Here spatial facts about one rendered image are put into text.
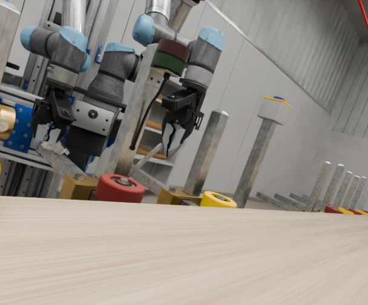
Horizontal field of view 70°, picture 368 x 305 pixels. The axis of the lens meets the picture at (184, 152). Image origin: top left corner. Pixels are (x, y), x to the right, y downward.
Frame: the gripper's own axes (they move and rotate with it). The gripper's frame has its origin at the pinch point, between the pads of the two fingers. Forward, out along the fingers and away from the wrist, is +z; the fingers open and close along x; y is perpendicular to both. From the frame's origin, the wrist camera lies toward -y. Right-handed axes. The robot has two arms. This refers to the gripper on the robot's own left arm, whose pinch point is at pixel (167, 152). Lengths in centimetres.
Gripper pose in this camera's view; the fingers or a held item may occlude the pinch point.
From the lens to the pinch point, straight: 73.3
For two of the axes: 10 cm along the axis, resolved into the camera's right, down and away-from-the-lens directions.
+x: -8.5, -3.5, 4.1
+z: -3.4, 9.4, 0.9
